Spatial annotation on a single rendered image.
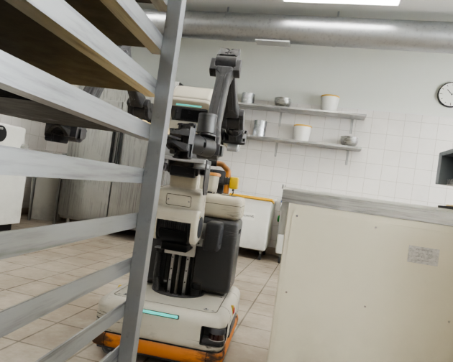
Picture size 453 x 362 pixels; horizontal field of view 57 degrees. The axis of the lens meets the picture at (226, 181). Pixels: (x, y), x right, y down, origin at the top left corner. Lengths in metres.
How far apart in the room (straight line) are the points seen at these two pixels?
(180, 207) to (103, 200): 3.59
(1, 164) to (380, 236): 1.47
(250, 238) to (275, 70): 2.37
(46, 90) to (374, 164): 5.42
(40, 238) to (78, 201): 5.16
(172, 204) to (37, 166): 1.50
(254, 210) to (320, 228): 3.47
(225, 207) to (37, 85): 1.76
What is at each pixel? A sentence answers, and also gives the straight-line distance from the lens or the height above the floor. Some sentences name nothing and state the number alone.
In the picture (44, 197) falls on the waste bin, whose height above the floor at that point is 0.32.
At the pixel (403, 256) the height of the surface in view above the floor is 0.69.
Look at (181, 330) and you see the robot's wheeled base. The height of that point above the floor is 0.19.
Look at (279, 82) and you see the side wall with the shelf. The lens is 5.98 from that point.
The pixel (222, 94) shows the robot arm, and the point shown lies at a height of 1.18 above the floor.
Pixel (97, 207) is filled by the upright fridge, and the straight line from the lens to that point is 5.57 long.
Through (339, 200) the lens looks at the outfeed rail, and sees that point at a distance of 1.72.
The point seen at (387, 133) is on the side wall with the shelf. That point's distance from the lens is 5.85.
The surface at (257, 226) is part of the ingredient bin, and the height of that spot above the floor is 0.41.
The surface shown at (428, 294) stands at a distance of 1.81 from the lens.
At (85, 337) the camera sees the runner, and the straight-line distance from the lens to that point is 0.76.
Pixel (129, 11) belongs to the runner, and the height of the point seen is 1.13.
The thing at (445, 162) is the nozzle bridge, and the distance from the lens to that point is 2.30.
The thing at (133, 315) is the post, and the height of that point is 0.59.
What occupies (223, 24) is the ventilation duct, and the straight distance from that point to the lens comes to 5.22.
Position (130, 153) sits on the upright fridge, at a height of 1.09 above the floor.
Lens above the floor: 0.88
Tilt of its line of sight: level
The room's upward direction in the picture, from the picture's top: 8 degrees clockwise
